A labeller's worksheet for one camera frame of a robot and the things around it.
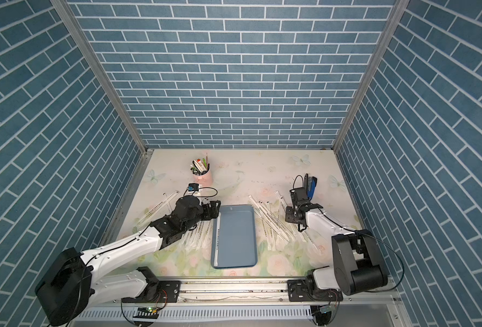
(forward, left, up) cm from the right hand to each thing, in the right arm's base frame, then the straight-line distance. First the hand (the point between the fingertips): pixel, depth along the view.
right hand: (294, 215), depth 93 cm
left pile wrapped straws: (-14, +42, -1) cm, 44 cm away
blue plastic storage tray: (-12, +25, -1) cm, 28 cm away
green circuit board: (-41, +54, -4) cm, 68 cm away
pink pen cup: (+12, +44, +6) cm, 46 cm away
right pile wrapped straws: (-7, +9, 0) cm, 12 cm away
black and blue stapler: (+18, -9, +2) cm, 20 cm away
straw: (-11, +34, -1) cm, 36 cm away
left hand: (-4, +33, +11) cm, 36 cm away
